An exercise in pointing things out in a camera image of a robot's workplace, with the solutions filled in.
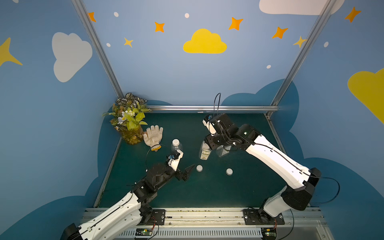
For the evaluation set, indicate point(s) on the right circuit board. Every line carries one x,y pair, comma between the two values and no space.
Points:
268,234

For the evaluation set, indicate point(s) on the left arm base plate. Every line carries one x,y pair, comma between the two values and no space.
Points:
157,216

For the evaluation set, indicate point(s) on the tall clear labelled bottle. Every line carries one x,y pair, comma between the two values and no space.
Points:
205,151

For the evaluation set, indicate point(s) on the table rail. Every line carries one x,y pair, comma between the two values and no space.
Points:
281,124
104,183

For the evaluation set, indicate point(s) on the aluminium frame post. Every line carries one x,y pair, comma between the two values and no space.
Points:
91,31
305,49

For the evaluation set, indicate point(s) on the round clear plastic bottle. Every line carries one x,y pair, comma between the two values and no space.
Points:
176,150

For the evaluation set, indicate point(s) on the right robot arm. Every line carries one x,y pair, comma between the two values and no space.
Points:
301,181

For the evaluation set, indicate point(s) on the right side table rail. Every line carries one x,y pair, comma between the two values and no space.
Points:
281,124

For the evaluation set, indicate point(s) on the left side table rail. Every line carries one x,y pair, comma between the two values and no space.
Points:
104,183

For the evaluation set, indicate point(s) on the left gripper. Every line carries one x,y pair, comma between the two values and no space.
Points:
180,173

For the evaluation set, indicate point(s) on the aluminium back rail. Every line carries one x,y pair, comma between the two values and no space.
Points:
198,109

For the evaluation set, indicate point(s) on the left aluminium frame post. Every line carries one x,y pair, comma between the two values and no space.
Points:
91,31

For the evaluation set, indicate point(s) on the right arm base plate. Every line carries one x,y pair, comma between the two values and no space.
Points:
253,217

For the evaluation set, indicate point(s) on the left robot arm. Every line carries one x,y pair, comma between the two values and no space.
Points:
131,210

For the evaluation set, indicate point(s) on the circuit board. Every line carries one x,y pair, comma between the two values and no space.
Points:
268,234
143,233

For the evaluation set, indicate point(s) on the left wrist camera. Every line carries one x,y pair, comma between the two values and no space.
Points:
174,158

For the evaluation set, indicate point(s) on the square clear plastic bottle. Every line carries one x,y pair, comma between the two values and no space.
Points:
222,151

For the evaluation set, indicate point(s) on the white bottle cap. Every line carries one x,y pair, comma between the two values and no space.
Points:
229,172
199,168
175,142

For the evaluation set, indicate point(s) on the white knitted work glove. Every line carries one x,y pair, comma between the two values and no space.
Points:
153,136

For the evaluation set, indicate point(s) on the right aluminium frame post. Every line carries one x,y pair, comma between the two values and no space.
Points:
305,49

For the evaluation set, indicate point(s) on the artificial potted plant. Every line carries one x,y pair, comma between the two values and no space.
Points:
128,117

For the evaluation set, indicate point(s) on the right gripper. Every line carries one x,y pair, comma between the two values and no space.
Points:
210,142

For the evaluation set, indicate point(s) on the left circuit board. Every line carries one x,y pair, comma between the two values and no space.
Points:
143,233

